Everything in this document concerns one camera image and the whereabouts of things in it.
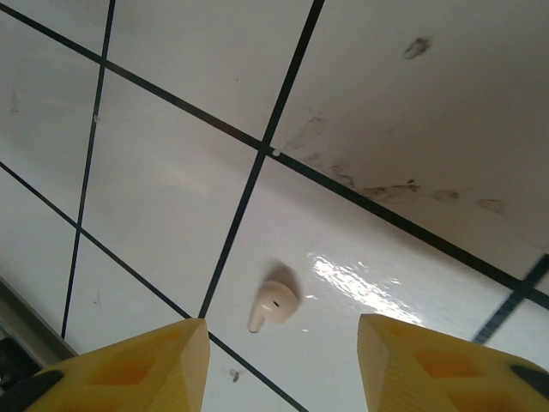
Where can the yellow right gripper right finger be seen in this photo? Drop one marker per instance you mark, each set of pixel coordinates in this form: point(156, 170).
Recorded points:
point(386, 369)

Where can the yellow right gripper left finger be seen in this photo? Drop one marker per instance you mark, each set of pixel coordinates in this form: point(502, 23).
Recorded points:
point(188, 369)

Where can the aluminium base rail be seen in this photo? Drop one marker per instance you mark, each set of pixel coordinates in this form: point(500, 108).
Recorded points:
point(25, 326)

